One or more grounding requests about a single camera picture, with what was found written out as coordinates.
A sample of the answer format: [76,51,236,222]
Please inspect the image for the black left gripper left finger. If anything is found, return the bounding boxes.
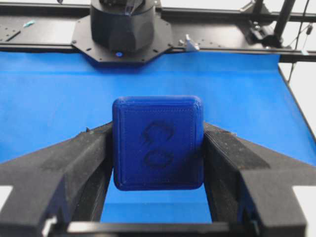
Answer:
[0,123,113,237]

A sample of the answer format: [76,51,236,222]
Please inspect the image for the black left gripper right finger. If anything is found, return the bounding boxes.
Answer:
[203,123,316,237]

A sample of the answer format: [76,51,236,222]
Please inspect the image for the blue block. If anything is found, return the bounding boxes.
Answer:
[112,95,204,191]

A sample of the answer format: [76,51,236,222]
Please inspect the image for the blue table cloth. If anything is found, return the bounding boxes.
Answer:
[0,50,316,224]

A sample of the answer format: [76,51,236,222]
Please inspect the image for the silver corner bracket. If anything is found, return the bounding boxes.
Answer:
[178,34,200,52]

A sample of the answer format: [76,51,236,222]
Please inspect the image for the black aluminium frame rail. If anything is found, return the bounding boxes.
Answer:
[0,1,316,63]

